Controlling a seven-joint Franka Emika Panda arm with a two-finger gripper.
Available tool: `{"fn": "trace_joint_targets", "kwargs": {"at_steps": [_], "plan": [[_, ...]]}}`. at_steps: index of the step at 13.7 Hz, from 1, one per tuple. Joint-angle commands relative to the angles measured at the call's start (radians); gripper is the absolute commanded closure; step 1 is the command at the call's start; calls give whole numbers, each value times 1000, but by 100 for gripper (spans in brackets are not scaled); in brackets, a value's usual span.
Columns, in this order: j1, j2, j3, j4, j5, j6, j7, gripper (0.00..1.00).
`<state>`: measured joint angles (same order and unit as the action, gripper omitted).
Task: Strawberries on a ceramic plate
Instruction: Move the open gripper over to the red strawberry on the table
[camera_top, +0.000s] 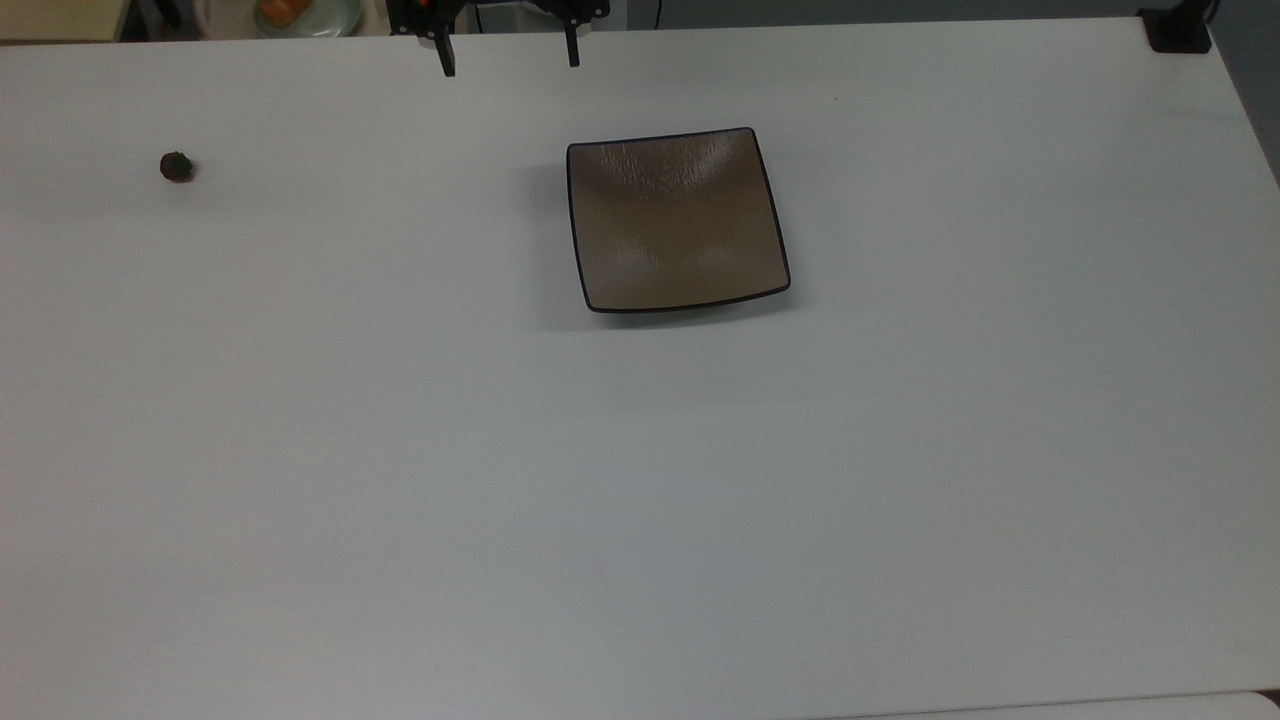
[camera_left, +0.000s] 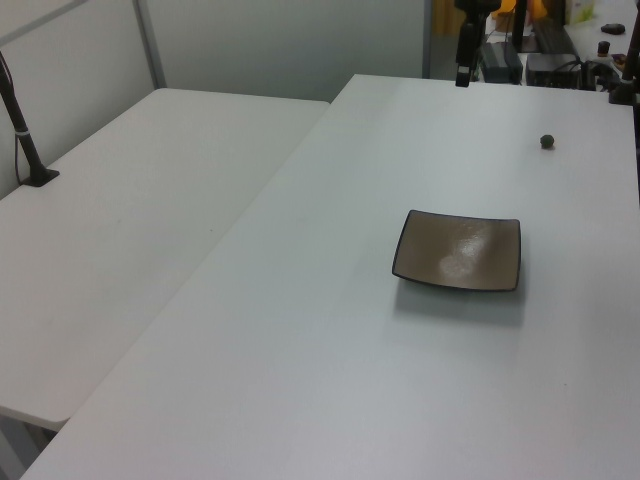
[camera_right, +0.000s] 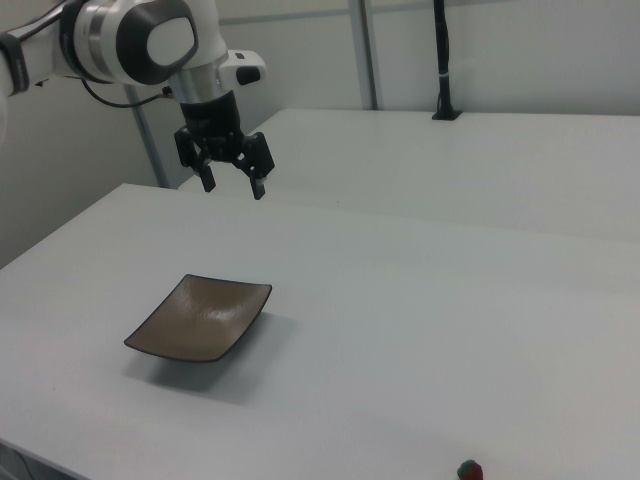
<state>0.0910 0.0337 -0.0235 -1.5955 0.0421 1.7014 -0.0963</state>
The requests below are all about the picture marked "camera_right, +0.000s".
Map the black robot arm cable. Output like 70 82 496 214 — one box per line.
0 0 175 110

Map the red green toy strawberry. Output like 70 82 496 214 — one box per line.
456 458 485 480

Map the black pole with base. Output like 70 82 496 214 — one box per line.
431 0 464 122

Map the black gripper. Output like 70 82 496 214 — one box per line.
173 91 277 201

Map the brown square ceramic plate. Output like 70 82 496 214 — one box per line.
123 273 274 365

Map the grey aluminium partition post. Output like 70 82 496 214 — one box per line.
348 0 379 111
130 84 172 190

